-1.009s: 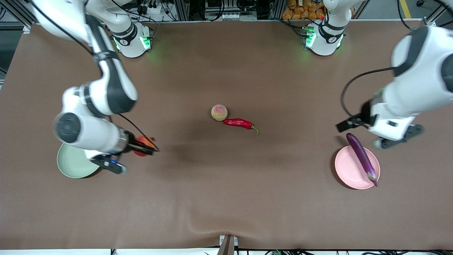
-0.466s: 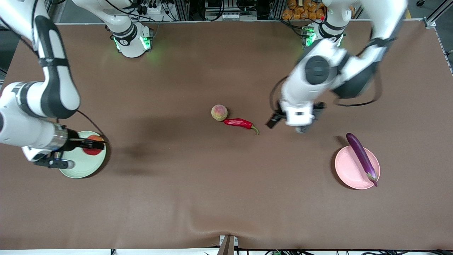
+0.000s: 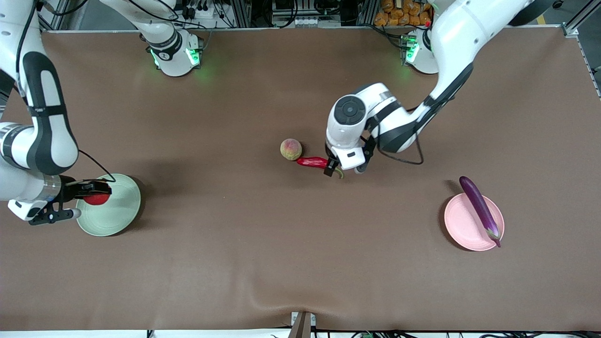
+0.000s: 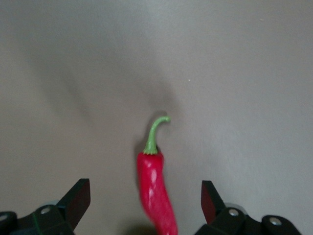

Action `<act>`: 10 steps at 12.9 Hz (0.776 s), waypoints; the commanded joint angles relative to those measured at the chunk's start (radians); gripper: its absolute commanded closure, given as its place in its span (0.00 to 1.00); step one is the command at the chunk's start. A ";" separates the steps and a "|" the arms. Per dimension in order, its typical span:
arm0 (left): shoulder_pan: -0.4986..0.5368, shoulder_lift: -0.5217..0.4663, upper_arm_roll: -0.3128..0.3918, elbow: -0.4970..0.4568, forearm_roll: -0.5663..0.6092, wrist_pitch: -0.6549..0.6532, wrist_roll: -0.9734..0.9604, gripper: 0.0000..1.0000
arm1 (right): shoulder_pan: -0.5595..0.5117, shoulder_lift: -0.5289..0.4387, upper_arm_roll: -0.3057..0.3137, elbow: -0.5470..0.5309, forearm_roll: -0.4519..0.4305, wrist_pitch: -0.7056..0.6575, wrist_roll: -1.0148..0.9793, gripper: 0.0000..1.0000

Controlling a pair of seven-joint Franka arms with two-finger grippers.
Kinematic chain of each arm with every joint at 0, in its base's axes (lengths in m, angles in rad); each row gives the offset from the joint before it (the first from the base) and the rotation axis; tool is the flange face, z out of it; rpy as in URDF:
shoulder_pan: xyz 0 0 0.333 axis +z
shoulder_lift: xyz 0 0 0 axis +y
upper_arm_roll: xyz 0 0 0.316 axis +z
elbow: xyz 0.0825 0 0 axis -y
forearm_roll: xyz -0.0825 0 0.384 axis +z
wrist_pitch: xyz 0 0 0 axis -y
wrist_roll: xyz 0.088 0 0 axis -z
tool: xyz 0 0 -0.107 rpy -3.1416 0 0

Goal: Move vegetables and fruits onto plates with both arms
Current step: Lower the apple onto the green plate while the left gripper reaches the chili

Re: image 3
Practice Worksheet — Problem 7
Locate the red chili pepper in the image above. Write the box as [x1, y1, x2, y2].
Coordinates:
[296, 156, 345, 179]

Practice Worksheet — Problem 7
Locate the yellow pink peach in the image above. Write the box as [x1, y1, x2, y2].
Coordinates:
[280, 138, 302, 161]

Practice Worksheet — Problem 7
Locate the purple eggplant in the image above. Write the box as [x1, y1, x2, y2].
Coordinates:
[459, 176, 502, 248]

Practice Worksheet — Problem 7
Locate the green plate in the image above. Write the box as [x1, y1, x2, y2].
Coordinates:
[75, 173, 141, 237]

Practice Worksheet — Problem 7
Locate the brown table cloth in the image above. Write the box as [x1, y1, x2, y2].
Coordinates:
[0, 26, 601, 331]

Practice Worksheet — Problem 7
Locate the pink plate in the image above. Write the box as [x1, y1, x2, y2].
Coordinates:
[444, 192, 505, 252]

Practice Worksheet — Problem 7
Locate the pile of orange items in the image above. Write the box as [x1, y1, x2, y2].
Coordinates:
[374, 0, 433, 27]

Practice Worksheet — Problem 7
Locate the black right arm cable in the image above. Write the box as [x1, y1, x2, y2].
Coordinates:
[77, 149, 116, 183]

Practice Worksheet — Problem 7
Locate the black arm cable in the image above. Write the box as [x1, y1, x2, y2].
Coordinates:
[364, 101, 425, 166]
[77, 149, 116, 183]

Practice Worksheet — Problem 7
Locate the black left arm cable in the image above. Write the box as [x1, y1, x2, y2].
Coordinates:
[364, 101, 425, 166]

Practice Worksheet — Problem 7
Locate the metal table edge bracket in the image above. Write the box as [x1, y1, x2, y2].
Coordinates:
[287, 311, 316, 338]

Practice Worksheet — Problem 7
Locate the aluminium frame strut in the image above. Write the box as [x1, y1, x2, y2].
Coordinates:
[37, 0, 73, 31]
[561, 0, 601, 38]

